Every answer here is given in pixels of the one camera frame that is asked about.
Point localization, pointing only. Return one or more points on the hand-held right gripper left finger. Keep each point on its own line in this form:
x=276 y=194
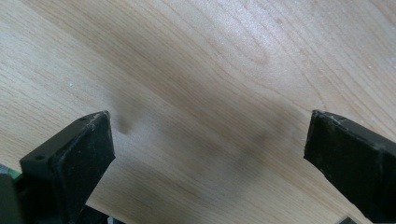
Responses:
x=74 y=161

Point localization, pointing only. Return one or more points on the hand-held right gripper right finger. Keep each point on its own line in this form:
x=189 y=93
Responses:
x=351 y=168

